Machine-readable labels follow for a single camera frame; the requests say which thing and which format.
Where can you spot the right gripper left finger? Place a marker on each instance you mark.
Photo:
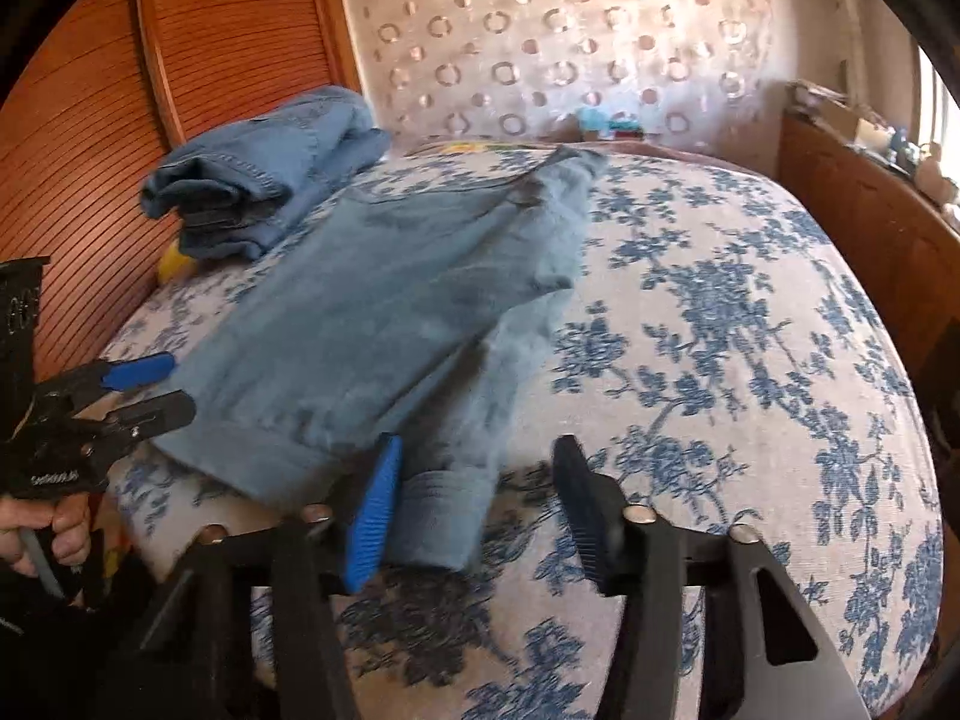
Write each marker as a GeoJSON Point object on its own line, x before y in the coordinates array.
{"type": "Point", "coordinates": [244, 626]}

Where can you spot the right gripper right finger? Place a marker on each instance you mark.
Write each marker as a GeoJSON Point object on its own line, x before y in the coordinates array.
{"type": "Point", "coordinates": [765, 655]}

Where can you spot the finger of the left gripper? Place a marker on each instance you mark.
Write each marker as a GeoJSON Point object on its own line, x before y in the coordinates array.
{"type": "Point", "coordinates": [75, 390]}
{"type": "Point", "coordinates": [121, 430]}

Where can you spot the teal blue pants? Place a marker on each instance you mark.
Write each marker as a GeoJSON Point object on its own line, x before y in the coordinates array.
{"type": "Point", "coordinates": [422, 316]}

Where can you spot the person's left hand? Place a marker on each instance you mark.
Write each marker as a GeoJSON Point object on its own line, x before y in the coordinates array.
{"type": "Point", "coordinates": [68, 519]}

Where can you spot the yellow cushion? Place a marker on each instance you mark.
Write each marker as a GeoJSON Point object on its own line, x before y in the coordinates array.
{"type": "Point", "coordinates": [174, 265]}

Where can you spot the blue floral white bedspread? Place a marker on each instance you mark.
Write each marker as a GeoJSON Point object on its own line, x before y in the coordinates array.
{"type": "Point", "coordinates": [721, 362]}

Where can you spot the folded blue denim jeans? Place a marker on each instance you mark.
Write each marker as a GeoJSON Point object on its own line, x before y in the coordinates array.
{"type": "Point", "coordinates": [241, 188]}

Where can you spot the wooden slatted wardrobe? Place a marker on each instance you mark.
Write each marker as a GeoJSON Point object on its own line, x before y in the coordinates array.
{"type": "Point", "coordinates": [115, 86]}

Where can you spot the long wooden sideboard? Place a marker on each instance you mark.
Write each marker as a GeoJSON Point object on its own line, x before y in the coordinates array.
{"type": "Point", "coordinates": [898, 246]}

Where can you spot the blue tissue box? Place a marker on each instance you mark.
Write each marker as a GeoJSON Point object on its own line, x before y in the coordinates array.
{"type": "Point", "coordinates": [595, 125]}

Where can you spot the colourful floral blanket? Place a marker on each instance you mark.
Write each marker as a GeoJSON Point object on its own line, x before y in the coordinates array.
{"type": "Point", "coordinates": [628, 147]}

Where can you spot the cardboard box on sideboard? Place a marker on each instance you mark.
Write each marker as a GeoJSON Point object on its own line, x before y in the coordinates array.
{"type": "Point", "coordinates": [853, 128]}

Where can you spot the circle patterned sheer curtain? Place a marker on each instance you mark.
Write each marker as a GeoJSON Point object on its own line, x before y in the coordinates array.
{"type": "Point", "coordinates": [691, 71]}

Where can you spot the bright window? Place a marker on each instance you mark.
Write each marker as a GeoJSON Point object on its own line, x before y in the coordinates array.
{"type": "Point", "coordinates": [939, 119]}

